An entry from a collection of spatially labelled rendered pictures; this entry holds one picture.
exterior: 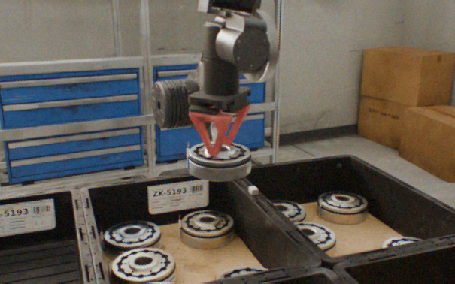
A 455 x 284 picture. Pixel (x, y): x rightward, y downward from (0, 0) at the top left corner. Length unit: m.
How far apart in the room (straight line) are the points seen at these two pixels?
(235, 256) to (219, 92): 0.31
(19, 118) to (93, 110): 0.37
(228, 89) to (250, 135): 2.36
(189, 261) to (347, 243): 0.30
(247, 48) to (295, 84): 3.57
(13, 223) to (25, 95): 1.74
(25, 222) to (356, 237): 0.62
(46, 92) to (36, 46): 0.87
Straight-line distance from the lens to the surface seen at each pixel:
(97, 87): 2.72
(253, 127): 3.11
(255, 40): 0.68
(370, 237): 1.01
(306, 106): 4.35
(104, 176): 2.84
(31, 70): 2.65
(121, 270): 0.83
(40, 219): 0.98
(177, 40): 3.72
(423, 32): 4.72
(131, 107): 2.79
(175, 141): 2.91
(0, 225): 0.99
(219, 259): 0.90
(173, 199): 1.00
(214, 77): 0.75
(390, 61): 4.33
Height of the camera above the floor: 1.29
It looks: 17 degrees down
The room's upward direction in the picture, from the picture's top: straight up
